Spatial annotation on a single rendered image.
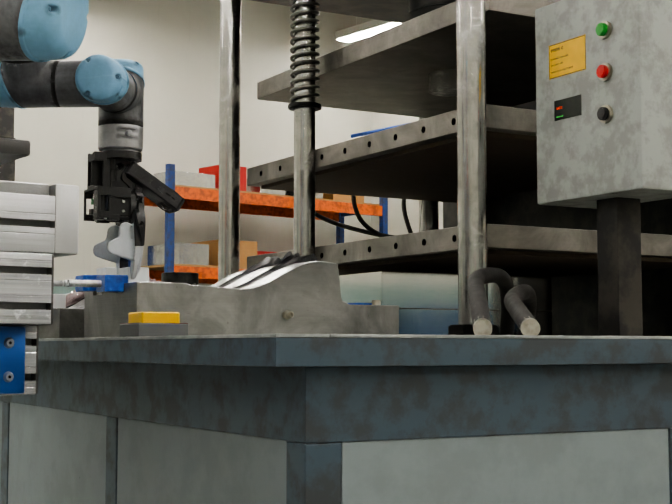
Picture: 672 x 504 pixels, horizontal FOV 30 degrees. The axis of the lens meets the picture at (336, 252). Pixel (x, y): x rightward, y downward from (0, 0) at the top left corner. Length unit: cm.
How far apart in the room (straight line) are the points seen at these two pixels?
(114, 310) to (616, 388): 85
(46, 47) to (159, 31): 927
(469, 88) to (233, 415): 112
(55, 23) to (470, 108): 117
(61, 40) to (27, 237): 25
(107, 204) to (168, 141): 864
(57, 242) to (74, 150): 863
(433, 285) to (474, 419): 137
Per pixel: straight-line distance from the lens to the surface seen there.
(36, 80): 205
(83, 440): 223
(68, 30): 161
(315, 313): 218
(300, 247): 317
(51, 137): 1019
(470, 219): 252
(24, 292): 162
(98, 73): 201
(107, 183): 211
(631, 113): 237
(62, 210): 165
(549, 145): 253
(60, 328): 230
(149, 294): 205
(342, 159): 309
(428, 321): 295
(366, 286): 294
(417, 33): 291
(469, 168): 253
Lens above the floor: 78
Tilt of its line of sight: 4 degrees up
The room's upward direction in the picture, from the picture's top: straight up
